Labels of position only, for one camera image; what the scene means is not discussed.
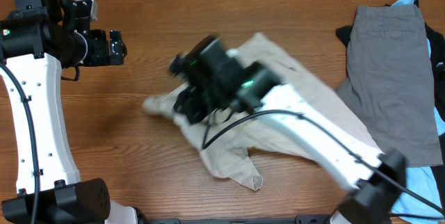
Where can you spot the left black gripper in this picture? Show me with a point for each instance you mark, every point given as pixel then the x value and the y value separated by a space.
pixel 101 56

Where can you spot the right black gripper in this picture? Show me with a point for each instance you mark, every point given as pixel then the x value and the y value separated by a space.
pixel 201 108

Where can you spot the beige shorts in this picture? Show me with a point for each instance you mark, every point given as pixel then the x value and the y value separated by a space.
pixel 228 157

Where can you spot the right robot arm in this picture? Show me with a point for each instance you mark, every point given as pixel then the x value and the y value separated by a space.
pixel 372 180

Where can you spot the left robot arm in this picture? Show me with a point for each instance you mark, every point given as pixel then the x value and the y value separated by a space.
pixel 39 39

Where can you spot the grey shorts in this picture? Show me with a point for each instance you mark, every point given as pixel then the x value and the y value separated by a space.
pixel 390 85

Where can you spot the light blue garment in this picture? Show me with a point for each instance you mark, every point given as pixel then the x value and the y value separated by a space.
pixel 428 182

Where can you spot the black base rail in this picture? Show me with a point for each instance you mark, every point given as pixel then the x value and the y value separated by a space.
pixel 301 219

